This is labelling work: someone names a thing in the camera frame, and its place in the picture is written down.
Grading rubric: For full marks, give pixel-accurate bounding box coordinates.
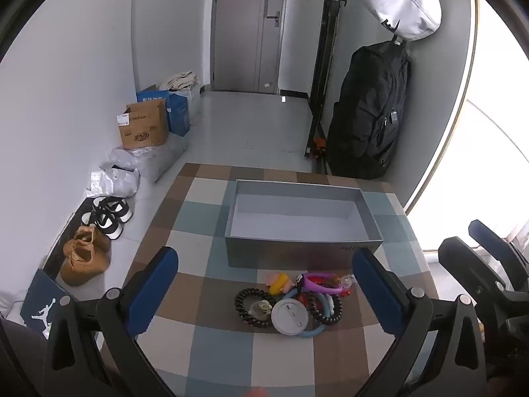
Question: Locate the blue carton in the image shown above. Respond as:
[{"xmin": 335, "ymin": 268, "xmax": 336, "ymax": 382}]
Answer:
[
  {"xmin": 167, "ymin": 93, "xmax": 191, "ymax": 137},
  {"xmin": 136, "ymin": 87, "xmax": 170, "ymax": 104}
]

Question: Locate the brown cardboard box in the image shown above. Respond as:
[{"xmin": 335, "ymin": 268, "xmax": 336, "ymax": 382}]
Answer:
[{"xmin": 117, "ymin": 98, "xmax": 170, "ymax": 150}]

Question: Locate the white sack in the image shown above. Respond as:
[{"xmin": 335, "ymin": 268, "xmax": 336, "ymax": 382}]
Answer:
[{"xmin": 186, "ymin": 85, "xmax": 204, "ymax": 121}]

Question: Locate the black spiral hair tie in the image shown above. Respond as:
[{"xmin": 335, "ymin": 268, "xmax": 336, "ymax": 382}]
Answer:
[
  {"xmin": 308, "ymin": 293, "xmax": 344, "ymax": 327},
  {"xmin": 234, "ymin": 287, "xmax": 277, "ymax": 330}
]

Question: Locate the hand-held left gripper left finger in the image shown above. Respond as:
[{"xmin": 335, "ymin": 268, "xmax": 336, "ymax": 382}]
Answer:
[{"xmin": 43, "ymin": 247, "xmax": 179, "ymax": 397}]

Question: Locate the light blue ring bracelet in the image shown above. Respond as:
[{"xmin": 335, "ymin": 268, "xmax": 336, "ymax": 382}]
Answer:
[{"xmin": 285, "ymin": 289, "xmax": 336, "ymax": 338}]

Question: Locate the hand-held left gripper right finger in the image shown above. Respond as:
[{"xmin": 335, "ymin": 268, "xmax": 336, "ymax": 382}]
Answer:
[{"xmin": 351, "ymin": 249, "xmax": 488, "ymax": 397}]

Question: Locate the grey cardboard box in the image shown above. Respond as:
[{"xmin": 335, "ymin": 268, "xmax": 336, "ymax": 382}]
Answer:
[{"xmin": 224, "ymin": 179, "xmax": 384, "ymax": 269}]

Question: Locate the black backpack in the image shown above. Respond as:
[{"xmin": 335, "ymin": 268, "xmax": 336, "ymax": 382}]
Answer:
[{"xmin": 324, "ymin": 37, "xmax": 412, "ymax": 180}]

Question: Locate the grey plastic bag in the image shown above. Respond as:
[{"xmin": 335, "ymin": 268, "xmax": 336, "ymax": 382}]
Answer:
[{"xmin": 109, "ymin": 132, "xmax": 188, "ymax": 183}]

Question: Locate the black metal rack frame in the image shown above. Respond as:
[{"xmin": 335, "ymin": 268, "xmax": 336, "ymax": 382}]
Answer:
[{"xmin": 305, "ymin": 0, "xmax": 346, "ymax": 160}]

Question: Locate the blue printed paper bag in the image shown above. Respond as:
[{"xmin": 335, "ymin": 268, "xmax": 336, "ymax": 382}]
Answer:
[{"xmin": 20, "ymin": 269, "xmax": 75, "ymax": 337}]

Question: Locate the black shoe mat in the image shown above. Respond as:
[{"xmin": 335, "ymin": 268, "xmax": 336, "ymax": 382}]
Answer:
[{"xmin": 43, "ymin": 196, "xmax": 100, "ymax": 276}]

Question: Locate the black and white sneaker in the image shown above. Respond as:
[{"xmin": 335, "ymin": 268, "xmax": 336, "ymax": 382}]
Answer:
[
  {"xmin": 93, "ymin": 196, "xmax": 133, "ymax": 222},
  {"xmin": 80, "ymin": 211, "xmax": 125, "ymax": 241}
]

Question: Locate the pink and yellow toy clip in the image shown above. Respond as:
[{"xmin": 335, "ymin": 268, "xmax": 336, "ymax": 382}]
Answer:
[{"xmin": 268, "ymin": 272, "xmax": 295, "ymax": 295}]

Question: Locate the grey door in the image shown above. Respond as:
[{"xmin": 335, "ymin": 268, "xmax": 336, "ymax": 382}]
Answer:
[{"xmin": 210, "ymin": 0, "xmax": 290, "ymax": 94}]

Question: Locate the round red and white case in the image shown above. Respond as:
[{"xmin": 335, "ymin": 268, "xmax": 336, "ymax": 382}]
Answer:
[{"xmin": 270, "ymin": 298, "xmax": 309, "ymax": 335}]

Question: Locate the white crumpled plastic bag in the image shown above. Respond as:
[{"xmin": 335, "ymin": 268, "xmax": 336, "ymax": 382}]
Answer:
[{"xmin": 86, "ymin": 167, "xmax": 141, "ymax": 198}]

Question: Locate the purple bracelet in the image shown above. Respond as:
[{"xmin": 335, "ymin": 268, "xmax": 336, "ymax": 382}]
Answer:
[{"xmin": 295, "ymin": 272, "xmax": 344, "ymax": 296}]

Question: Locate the brown shoe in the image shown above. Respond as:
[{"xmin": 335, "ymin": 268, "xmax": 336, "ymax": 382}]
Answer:
[
  {"xmin": 63, "ymin": 224, "xmax": 111, "ymax": 257},
  {"xmin": 60, "ymin": 242, "xmax": 111, "ymax": 287}
]

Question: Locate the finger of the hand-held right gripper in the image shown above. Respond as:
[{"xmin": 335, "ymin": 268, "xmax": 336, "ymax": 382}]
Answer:
[
  {"xmin": 469, "ymin": 220, "xmax": 529, "ymax": 276},
  {"xmin": 438, "ymin": 237, "xmax": 517, "ymax": 298}
]

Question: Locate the checkered table cloth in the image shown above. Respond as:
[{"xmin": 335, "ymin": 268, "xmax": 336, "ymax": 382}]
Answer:
[{"xmin": 95, "ymin": 162, "xmax": 441, "ymax": 397}]

